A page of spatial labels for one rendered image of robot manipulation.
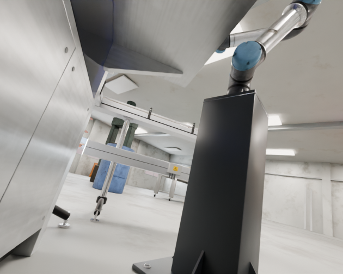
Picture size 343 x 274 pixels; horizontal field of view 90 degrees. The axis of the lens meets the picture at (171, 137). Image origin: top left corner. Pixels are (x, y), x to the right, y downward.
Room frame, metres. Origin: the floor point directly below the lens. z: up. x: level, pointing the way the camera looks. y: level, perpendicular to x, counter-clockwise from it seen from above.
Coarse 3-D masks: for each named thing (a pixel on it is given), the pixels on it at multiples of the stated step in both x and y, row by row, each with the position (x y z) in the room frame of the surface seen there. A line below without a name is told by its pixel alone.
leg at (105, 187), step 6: (126, 120) 1.50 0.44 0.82; (132, 120) 1.50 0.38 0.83; (126, 126) 1.50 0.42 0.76; (126, 132) 1.52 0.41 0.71; (120, 138) 1.50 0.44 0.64; (120, 144) 1.50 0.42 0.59; (114, 162) 1.50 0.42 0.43; (114, 168) 1.51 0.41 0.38; (108, 174) 1.50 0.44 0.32; (108, 180) 1.50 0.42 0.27; (108, 186) 1.51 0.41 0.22; (102, 192) 1.50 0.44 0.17
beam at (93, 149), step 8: (88, 144) 1.42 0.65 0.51; (96, 144) 1.44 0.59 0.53; (104, 144) 1.45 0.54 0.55; (88, 152) 1.43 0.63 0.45; (96, 152) 1.44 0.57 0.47; (104, 152) 1.46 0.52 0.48; (112, 152) 1.47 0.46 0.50; (120, 152) 1.49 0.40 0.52; (128, 152) 1.51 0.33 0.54; (112, 160) 1.48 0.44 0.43; (120, 160) 1.50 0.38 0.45; (128, 160) 1.51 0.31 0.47; (136, 160) 1.53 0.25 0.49; (144, 160) 1.55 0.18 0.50; (152, 160) 1.57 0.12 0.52; (160, 160) 1.58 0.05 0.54; (144, 168) 1.55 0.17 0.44; (152, 168) 1.57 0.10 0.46; (160, 168) 1.59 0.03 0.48; (184, 168) 1.65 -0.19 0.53; (176, 176) 1.63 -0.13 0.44; (184, 176) 1.65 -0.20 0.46
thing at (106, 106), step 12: (96, 108) 1.44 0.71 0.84; (108, 108) 1.42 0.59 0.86; (120, 108) 1.44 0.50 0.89; (132, 108) 1.47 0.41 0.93; (144, 120) 1.50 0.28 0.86; (156, 120) 1.53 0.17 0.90; (168, 120) 1.59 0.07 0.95; (168, 132) 1.63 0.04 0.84; (180, 132) 1.60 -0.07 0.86; (192, 132) 1.62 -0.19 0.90
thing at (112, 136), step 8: (112, 120) 5.89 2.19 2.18; (120, 120) 5.72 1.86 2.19; (112, 128) 5.89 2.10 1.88; (120, 128) 6.10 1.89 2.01; (128, 128) 5.59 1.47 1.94; (136, 128) 5.75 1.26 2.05; (112, 136) 5.90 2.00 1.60; (128, 136) 5.55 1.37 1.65; (128, 144) 5.63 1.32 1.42; (96, 168) 5.69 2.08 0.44
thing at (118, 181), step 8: (112, 144) 3.70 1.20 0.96; (104, 160) 3.74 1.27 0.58; (104, 168) 3.70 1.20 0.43; (120, 168) 3.74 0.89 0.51; (128, 168) 3.94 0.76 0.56; (96, 176) 3.80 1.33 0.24; (104, 176) 3.68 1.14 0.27; (120, 176) 3.78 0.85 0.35; (96, 184) 3.73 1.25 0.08; (112, 184) 3.71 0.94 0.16; (120, 184) 3.83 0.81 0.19; (112, 192) 3.75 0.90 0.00; (120, 192) 3.90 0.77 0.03
